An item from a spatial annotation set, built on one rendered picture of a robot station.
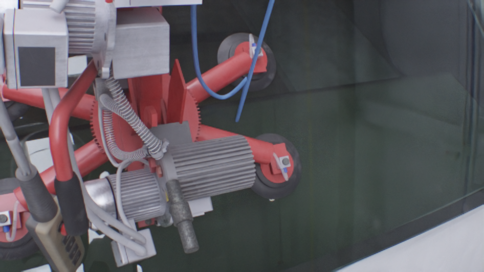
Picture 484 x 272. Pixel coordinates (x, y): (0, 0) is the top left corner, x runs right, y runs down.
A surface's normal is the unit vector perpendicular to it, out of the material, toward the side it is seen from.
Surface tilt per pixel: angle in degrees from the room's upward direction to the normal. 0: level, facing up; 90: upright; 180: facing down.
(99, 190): 9
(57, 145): 53
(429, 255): 45
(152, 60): 73
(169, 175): 30
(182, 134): 26
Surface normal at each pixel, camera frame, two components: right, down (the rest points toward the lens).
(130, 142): 0.35, -0.22
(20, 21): 0.28, -0.77
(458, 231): 0.47, 0.15
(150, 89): 0.40, 0.55
